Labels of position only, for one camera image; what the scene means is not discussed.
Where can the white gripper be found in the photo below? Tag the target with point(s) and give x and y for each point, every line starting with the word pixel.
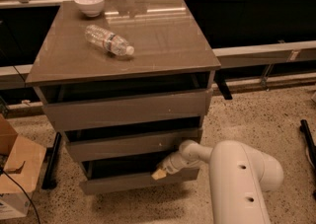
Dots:
pixel 168 167

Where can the grey bottom drawer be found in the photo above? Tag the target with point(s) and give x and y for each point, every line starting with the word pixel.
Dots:
pixel 129 172

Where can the grey drawer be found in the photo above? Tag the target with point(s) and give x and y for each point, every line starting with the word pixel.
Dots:
pixel 131 145
pixel 129 172
pixel 102 113

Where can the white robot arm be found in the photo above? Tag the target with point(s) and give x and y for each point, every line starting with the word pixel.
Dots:
pixel 238 177

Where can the grey middle drawer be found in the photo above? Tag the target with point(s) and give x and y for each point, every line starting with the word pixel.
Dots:
pixel 131 145

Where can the grey top drawer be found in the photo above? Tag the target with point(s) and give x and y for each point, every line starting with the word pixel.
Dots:
pixel 102 113

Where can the grey drawer cabinet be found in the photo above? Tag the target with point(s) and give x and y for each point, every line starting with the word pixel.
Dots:
pixel 171 56

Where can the black left table leg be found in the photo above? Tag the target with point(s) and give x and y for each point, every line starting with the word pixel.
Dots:
pixel 49 182

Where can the black table leg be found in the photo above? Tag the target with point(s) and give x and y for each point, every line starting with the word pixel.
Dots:
pixel 222 86
pixel 49 182

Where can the black right table leg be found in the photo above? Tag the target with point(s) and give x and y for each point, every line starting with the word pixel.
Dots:
pixel 222 86

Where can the clear plastic water bottle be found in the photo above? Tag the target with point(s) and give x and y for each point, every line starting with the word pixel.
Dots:
pixel 108 41

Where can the cardboard box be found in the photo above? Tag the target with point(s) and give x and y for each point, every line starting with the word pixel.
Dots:
pixel 21 160

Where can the black bar right edge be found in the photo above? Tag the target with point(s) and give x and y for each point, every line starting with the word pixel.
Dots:
pixel 311 147

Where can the white bowl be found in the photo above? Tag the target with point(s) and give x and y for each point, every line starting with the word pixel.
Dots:
pixel 91 8

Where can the metal window rail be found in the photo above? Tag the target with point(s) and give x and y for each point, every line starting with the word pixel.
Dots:
pixel 13 77

